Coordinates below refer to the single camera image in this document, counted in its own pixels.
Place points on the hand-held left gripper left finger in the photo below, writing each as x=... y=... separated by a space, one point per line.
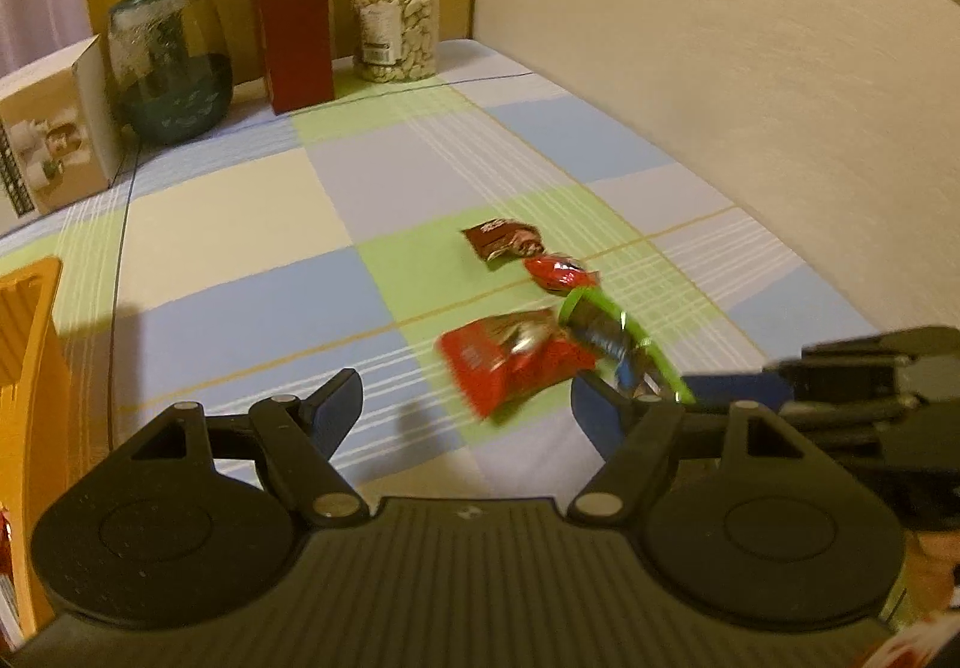
x=337 y=406

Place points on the white cardboard box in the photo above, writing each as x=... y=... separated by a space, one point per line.
x=52 y=136

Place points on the dark red open carton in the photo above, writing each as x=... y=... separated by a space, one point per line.
x=296 y=38

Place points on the red twisted candy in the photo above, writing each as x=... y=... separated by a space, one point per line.
x=559 y=273

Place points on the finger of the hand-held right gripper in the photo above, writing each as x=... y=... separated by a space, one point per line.
x=847 y=421
x=739 y=389

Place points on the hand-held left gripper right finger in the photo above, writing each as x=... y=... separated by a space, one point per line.
x=592 y=409

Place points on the large red snack packet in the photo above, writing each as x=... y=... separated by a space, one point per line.
x=510 y=353

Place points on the red white printed cloth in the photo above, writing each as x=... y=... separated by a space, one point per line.
x=922 y=645

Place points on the clear peanut jar yellow lid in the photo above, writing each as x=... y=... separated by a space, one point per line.
x=396 y=23

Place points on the round glass jar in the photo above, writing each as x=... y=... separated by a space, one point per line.
x=172 y=76

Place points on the dark brown snack packet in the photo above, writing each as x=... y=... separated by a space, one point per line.
x=501 y=239

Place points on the checkered tablecloth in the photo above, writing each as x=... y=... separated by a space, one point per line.
x=300 y=248

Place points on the orange plastic tray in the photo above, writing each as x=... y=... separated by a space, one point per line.
x=37 y=376

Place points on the green edged snack packet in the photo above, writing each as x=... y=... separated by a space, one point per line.
x=604 y=331

